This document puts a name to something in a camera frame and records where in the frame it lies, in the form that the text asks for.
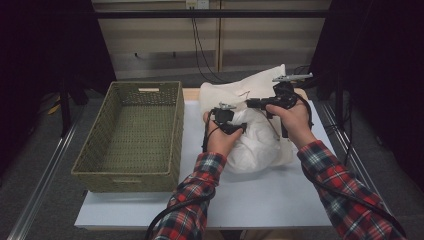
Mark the black horizontal bar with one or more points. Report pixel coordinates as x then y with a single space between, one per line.
200 14

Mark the person's left hand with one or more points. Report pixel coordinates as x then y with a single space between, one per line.
221 141

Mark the black metal stand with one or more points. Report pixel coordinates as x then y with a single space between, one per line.
340 100
65 110

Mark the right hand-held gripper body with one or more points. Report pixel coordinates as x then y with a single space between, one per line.
285 95

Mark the green woven basket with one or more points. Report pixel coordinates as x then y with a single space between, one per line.
140 133

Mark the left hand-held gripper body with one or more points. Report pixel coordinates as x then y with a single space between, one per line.
224 116

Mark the person's right hand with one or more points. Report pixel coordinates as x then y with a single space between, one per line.
296 123

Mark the cream mesh laundry bag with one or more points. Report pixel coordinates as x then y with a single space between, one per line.
230 90

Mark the metal floor rail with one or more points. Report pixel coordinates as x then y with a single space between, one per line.
363 173
40 190

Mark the white wall socket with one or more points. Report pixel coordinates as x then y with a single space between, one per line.
197 4

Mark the white garment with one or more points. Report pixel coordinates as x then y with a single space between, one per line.
256 150

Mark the dark curtain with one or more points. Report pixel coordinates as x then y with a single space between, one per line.
40 50
383 66

